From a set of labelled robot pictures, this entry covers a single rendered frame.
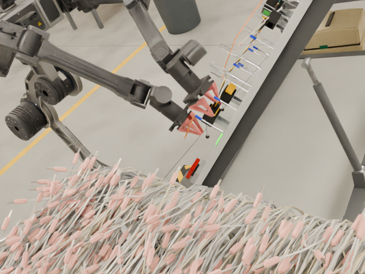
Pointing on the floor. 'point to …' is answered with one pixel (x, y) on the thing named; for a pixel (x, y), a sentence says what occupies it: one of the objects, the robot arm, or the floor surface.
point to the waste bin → (178, 14)
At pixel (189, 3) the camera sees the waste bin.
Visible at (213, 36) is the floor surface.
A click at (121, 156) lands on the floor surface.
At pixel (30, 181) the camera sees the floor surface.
